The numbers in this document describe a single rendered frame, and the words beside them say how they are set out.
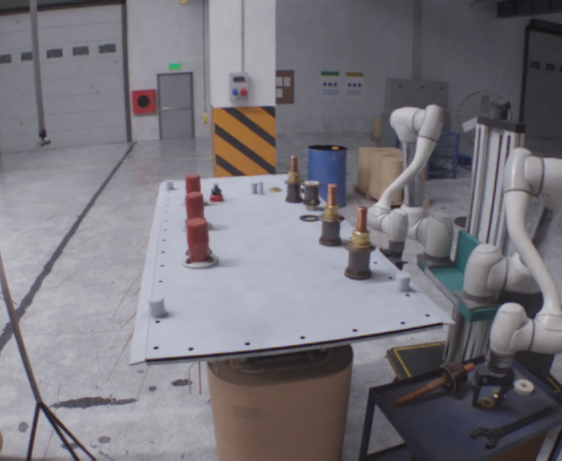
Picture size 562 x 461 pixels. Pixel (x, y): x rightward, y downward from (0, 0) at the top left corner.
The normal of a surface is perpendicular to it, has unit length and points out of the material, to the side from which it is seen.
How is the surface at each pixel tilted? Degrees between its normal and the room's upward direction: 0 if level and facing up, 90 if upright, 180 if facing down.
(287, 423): 90
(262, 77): 90
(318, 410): 90
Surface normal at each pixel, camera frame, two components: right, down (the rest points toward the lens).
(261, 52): 0.21, 0.33
